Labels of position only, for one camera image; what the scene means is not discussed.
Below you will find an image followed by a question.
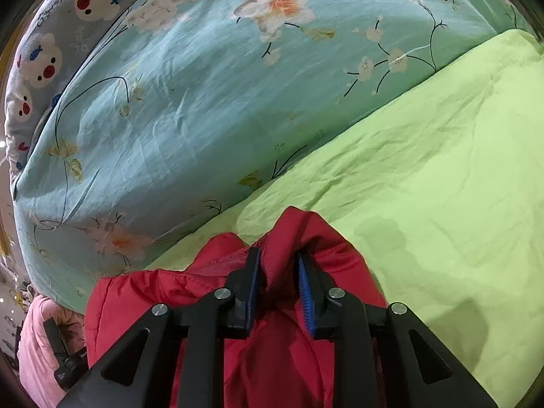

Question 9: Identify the red quilted down jacket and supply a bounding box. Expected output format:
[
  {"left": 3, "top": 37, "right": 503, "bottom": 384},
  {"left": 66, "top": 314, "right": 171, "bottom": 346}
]
[{"left": 85, "top": 206, "right": 386, "bottom": 407}]

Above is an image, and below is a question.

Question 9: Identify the pink quilted blanket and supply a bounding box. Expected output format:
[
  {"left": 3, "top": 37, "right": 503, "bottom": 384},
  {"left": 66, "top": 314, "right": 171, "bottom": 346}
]
[{"left": 18, "top": 295, "right": 86, "bottom": 407}]

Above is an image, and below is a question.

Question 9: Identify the light green bed sheet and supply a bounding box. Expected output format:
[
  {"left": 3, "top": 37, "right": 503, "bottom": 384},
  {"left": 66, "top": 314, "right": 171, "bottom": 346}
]
[{"left": 155, "top": 30, "right": 543, "bottom": 407}]

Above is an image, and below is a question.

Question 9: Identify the teal floral duvet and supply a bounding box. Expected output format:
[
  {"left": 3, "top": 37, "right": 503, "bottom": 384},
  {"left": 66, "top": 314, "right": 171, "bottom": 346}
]
[{"left": 10, "top": 0, "right": 533, "bottom": 311}]

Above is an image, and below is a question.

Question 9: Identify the grey pig pattern pillow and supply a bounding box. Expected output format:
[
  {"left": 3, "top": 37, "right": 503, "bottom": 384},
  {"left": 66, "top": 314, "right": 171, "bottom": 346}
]
[{"left": 5, "top": 0, "right": 136, "bottom": 177}]

